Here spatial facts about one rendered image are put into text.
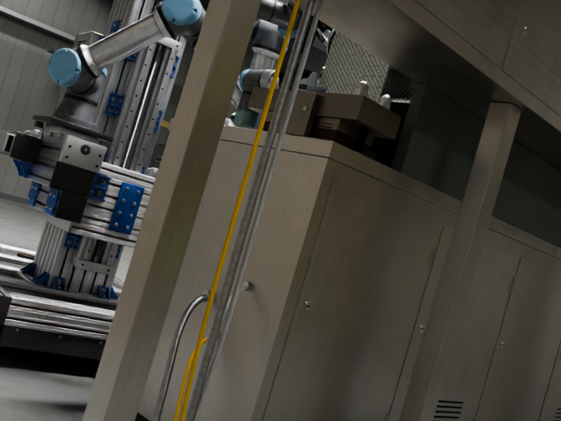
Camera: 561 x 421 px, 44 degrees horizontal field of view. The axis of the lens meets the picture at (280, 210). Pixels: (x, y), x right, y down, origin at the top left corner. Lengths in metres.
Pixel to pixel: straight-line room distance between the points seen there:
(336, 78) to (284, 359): 0.83
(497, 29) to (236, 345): 0.94
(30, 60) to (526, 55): 9.65
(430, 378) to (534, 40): 0.86
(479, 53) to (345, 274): 0.60
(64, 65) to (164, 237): 1.34
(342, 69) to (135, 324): 1.13
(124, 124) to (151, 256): 1.58
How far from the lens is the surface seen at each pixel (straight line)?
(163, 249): 1.11
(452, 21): 1.54
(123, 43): 2.36
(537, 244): 2.51
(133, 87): 2.69
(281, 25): 2.40
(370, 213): 1.73
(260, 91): 1.92
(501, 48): 1.71
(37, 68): 11.02
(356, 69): 1.99
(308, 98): 1.75
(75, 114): 2.48
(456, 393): 2.29
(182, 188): 1.11
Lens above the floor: 0.66
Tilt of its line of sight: 2 degrees up
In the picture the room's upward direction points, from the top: 17 degrees clockwise
